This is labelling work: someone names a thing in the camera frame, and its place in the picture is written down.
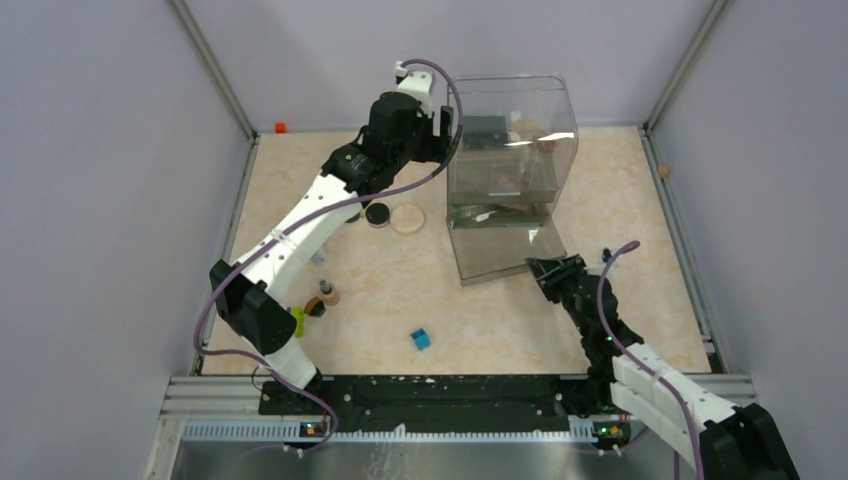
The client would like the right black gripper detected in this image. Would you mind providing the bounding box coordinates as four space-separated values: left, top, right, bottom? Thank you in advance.
526 254 592 336

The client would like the clear acrylic makeup organizer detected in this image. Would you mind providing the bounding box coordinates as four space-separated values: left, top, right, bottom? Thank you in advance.
446 74 579 286

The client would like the beige round wooden disc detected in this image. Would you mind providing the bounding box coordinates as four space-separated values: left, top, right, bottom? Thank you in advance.
389 204 426 235

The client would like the black round compact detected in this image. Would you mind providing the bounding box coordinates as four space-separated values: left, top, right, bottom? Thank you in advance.
365 202 391 229

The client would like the blue toy brick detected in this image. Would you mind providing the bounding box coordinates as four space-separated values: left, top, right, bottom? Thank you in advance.
410 328 431 351

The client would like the foundation bottle black cap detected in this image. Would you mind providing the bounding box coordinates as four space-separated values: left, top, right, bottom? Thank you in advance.
319 280 340 306

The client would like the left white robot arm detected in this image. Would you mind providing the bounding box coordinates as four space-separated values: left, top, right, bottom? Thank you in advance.
199 59 463 414

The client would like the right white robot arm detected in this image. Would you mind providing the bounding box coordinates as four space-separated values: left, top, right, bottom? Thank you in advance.
526 255 799 479

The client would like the white squeeze bottle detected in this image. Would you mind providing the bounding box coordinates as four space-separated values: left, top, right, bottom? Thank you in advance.
310 246 327 266

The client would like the green white toy brick stack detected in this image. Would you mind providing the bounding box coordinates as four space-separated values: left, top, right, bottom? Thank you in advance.
289 306 305 338

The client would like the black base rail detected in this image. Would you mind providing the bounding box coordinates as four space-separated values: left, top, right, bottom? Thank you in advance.
258 374 603 434

